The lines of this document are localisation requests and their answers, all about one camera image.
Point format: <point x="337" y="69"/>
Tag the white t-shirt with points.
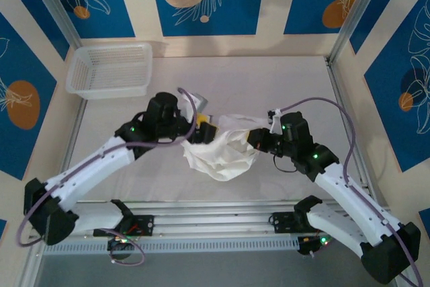
<point x="221" y="159"/>

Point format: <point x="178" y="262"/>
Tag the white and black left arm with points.
<point x="94" y="166"/>

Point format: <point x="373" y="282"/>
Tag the white plastic mesh basket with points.
<point x="107" y="72"/>

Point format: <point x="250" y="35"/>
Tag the black controller board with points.
<point x="117" y="245"/>
<point x="312" y="243"/>

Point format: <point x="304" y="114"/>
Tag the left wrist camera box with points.
<point x="200" y="101"/>

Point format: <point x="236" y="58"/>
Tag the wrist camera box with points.
<point x="274" y="119"/>
<point x="200" y="101"/>

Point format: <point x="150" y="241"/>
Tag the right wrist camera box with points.
<point x="274" y="119"/>

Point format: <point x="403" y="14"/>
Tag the aluminium table side rail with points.
<point x="336" y="82"/>
<point x="72" y="139"/>

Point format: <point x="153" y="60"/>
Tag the aluminium mounting rail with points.
<point x="215" y="219"/>

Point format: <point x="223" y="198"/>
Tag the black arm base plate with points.
<point x="146" y="224"/>
<point x="284" y="222"/>

